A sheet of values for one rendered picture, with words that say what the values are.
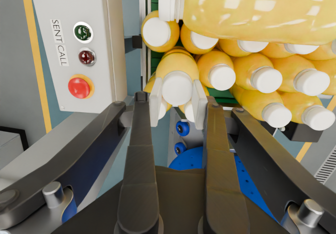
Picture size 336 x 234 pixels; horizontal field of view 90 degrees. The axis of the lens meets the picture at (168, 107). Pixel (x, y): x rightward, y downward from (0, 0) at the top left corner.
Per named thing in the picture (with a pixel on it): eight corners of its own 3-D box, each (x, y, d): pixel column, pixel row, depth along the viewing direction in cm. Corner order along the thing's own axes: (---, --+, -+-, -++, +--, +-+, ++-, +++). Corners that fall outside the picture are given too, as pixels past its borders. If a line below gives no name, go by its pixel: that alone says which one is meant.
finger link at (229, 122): (209, 117, 13) (248, 120, 13) (202, 94, 18) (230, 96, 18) (207, 133, 14) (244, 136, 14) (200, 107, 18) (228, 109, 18)
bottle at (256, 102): (232, 100, 49) (261, 136, 32) (223, 79, 47) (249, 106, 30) (256, 89, 48) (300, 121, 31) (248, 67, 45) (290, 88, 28)
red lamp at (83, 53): (81, 63, 27) (77, 65, 26) (79, 49, 26) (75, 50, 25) (95, 64, 27) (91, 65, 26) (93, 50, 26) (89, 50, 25)
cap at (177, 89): (176, 105, 23) (176, 111, 22) (156, 86, 22) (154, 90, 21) (198, 86, 22) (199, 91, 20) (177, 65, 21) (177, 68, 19)
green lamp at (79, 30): (78, 40, 26) (73, 40, 25) (75, 24, 25) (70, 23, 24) (92, 41, 26) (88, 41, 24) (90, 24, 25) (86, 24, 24)
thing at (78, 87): (73, 95, 29) (69, 98, 28) (69, 75, 28) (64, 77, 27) (93, 97, 29) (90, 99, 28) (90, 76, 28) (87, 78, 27)
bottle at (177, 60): (176, 82, 41) (176, 120, 24) (155, 61, 39) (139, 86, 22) (199, 61, 39) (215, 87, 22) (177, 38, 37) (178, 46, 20)
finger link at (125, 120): (146, 130, 14) (110, 128, 14) (153, 105, 18) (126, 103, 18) (146, 113, 13) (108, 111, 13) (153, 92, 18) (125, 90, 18)
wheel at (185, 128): (184, 140, 46) (189, 138, 47) (185, 126, 44) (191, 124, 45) (174, 132, 49) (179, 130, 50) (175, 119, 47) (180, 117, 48)
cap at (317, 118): (312, 103, 29) (320, 107, 28) (332, 109, 30) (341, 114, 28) (298, 122, 31) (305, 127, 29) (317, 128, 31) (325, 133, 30)
